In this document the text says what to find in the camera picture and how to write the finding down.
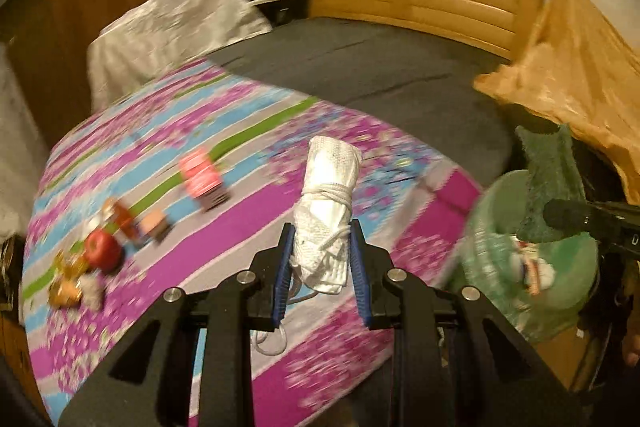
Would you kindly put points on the white plastic cover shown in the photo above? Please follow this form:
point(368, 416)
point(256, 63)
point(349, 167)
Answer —
point(165, 27)

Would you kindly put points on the small white crumpled wrapper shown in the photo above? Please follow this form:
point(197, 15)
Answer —
point(92, 294)

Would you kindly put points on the golden patterned cloth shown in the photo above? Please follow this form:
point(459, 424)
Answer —
point(575, 72)

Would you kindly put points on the orange white packet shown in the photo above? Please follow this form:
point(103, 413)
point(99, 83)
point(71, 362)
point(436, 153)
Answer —
point(534, 269)

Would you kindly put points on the wooden dresser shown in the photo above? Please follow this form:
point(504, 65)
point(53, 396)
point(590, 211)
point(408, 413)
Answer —
point(10, 337)

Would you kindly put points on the red apple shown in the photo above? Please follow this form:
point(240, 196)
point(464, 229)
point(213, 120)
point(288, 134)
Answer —
point(102, 249)

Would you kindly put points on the floral striped blanket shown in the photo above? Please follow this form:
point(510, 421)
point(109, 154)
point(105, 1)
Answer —
point(240, 232)

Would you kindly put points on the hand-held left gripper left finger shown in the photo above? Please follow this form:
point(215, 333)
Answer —
point(282, 277)

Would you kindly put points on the orange brown carton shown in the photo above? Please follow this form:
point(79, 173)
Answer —
point(120, 217)

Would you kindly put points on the green scouring pad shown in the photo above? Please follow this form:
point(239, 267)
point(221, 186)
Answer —
point(547, 177)

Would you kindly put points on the clear yellow snack packet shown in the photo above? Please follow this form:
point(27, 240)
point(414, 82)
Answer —
point(72, 264)

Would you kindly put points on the pink carton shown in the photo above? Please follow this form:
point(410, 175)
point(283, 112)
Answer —
point(200, 177)

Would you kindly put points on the black nightstand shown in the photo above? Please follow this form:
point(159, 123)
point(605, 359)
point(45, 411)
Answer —
point(290, 12)

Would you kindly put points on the green bin with plastic liner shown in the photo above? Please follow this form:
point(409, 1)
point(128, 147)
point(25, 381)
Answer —
point(495, 217)

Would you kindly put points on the striped grey cloth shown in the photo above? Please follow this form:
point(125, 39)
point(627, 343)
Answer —
point(15, 147)

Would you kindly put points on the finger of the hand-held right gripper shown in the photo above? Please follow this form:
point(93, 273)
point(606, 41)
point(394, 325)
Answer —
point(562, 213)

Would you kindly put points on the person's right hand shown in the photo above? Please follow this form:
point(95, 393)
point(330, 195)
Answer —
point(632, 344)

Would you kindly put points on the dark grey bedsheet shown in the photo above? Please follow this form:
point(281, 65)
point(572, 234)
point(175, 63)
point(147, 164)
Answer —
point(375, 72)

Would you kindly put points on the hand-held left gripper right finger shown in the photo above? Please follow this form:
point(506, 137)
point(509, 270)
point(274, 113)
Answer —
point(361, 277)

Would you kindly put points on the yellow sponge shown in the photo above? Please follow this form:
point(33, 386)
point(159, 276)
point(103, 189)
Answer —
point(155, 227)

